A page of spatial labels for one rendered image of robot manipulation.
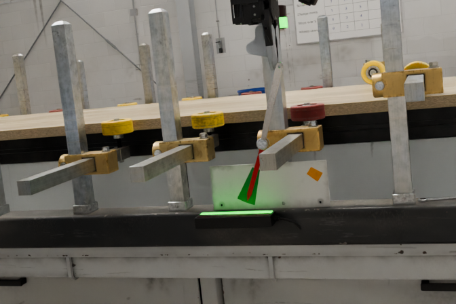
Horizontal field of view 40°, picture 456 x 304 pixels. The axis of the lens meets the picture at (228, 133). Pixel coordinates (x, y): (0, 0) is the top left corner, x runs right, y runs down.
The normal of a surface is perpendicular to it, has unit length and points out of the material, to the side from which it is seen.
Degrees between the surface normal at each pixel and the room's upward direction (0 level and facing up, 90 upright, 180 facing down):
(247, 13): 90
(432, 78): 90
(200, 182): 90
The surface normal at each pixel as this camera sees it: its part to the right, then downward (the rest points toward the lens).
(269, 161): -0.30, 0.14
